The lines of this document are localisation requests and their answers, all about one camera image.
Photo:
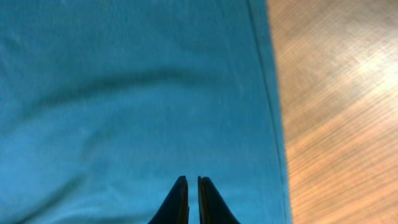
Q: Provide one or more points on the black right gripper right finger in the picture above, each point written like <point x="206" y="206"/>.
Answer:
<point x="212" y="207"/>

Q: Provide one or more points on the blue polo shirt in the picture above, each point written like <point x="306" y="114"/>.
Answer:
<point x="104" y="104"/>

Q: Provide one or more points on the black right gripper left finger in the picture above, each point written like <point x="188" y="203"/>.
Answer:
<point x="174" y="208"/>

